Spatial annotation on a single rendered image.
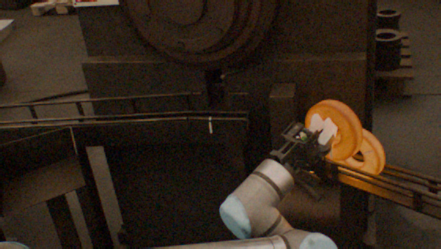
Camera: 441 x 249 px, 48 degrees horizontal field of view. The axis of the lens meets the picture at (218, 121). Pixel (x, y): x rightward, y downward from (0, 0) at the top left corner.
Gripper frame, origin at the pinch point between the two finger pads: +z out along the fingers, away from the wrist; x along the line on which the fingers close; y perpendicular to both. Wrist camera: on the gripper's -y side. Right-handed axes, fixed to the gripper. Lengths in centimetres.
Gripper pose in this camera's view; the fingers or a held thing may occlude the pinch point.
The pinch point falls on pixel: (332, 124)
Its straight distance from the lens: 124.8
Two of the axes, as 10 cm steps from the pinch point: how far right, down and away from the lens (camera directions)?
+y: -3.1, -7.2, -6.1
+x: -6.7, -2.9, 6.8
